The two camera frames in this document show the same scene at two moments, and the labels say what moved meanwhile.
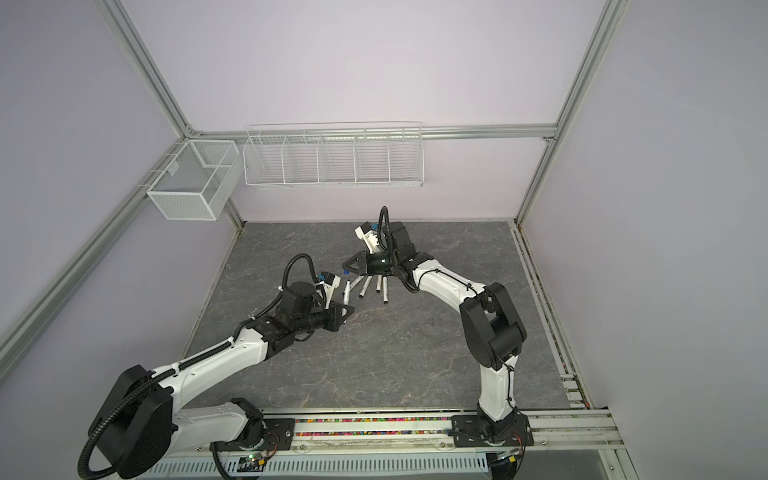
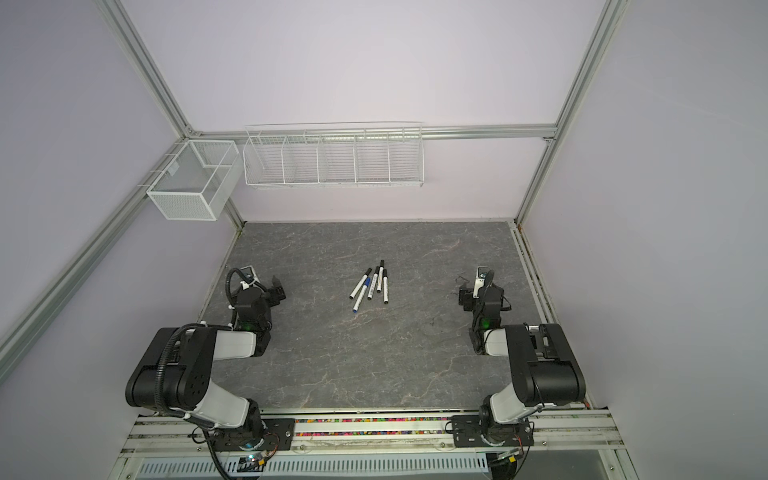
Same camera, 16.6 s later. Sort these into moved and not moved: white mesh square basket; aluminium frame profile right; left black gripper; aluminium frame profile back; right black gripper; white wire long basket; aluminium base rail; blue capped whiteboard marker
Moved: left black gripper; right black gripper; blue capped whiteboard marker
Not moved: aluminium frame profile right; aluminium base rail; white wire long basket; aluminium frame profile back; white mesh square basket
